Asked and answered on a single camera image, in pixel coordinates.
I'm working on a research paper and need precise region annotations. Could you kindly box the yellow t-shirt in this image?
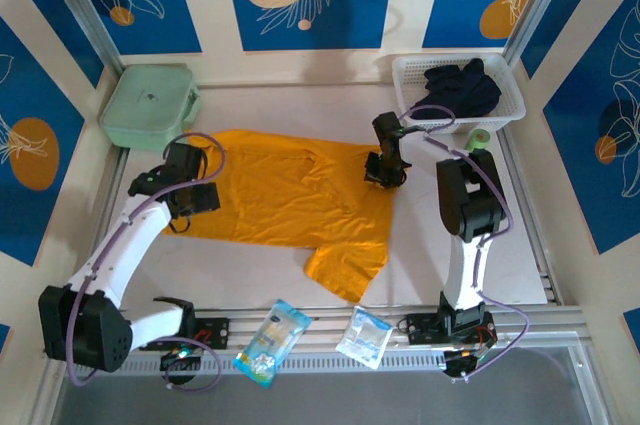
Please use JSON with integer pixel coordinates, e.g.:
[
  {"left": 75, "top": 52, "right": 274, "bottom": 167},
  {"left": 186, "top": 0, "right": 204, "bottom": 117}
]
[{"left": 162, "top": 128, "right": 396, "bottom": 304}]

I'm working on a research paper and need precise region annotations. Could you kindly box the green can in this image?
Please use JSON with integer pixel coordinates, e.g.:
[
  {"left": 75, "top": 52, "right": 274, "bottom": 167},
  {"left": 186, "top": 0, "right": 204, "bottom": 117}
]
[{"left": 463, "top": 127, "right": 494, "bottom": 154}]

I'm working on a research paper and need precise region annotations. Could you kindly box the white plastic mesh basket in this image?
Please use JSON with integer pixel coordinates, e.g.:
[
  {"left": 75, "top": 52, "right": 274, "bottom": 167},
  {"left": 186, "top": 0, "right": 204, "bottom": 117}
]
[{"left": 391, "top": 53, "right": 527, "bottom": 136}]

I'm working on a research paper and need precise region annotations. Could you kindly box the mint green zip case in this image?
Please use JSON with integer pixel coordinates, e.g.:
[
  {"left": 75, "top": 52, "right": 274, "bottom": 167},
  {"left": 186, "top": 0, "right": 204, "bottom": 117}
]
[{"left": 98, "top": 64, "right": 202, "bottom": 152}]

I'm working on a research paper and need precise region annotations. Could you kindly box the dark navy t-shirt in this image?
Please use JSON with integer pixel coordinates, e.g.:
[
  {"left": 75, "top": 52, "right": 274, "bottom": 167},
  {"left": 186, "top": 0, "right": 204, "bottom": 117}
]
[{"left": 409, "top": 58, "right": 503, "bottom": 121}]

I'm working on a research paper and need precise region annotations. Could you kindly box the blue and yellow snack packet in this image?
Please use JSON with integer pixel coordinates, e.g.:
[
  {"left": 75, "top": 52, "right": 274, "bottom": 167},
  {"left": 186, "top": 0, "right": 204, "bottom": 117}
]
[{"left": 233, "top": 298, "right": 314, "bottom": 389}]

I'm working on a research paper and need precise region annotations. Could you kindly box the white and blue packet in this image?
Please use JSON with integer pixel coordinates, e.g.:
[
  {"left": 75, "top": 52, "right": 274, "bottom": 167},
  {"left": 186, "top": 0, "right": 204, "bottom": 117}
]
[{"left": 334, "top": 305, "right": 395, "bottom": 371}]

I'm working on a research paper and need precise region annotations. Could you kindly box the aluminium side rail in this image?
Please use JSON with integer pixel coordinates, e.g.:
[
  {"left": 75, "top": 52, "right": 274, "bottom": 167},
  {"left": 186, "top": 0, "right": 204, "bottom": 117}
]
[
  {"left": 73, "top": 147, "right": 132, "bottom": 316},
  {"left": 499, "top": 124, "right": 564, "bottom": 306}
]

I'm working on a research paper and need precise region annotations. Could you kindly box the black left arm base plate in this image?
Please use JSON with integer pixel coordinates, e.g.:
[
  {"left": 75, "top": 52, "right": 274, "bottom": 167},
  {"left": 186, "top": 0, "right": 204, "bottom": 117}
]
[{"left": 144, "top": 317, "right": 231, "bottom": 351}]

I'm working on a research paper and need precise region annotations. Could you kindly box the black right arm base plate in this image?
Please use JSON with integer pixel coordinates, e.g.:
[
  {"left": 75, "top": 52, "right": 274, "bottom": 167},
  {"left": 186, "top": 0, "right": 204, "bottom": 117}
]
[{"left": 405, "top": 312, "right": 496, "bottom": 346}]

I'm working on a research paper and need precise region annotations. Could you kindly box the aluminium front rail frame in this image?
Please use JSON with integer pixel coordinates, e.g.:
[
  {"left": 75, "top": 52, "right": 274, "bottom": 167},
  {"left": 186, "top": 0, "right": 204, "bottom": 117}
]
[{"left": 42, "top": 304, "right": 586, "bottom": 359}]

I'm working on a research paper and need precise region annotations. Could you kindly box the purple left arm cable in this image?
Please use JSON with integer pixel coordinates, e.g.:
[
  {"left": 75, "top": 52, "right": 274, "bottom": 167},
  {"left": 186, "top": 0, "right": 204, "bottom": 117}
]
[{"left": 64, "top": 132, "right": 227, "bottom": 393}]

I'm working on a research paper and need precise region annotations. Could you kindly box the grey slotted cable duct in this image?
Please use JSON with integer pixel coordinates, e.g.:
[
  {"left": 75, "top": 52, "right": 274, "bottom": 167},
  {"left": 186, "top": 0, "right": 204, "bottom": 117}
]
[{"left": 62, "top": 355, "right": 449, "bottom": 377}]

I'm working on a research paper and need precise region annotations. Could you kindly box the aluminium corner post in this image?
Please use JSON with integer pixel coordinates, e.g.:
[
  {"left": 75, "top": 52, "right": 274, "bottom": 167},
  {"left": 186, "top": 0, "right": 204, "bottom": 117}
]
[
  {"left": 502, "top": 0, "right": 576, "bottom": 66},
  {"left": 37, "top": 0, "right": 126, "bottom": 75}
]

